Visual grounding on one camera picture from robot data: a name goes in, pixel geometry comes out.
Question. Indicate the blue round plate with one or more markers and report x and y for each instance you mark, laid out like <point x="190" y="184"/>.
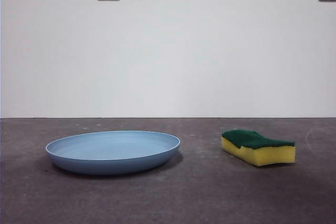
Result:
<point x="113" y="153"/>

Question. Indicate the yellow sponge with green scourer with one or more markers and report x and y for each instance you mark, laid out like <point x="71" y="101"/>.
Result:
<point x="265" y="155"/>

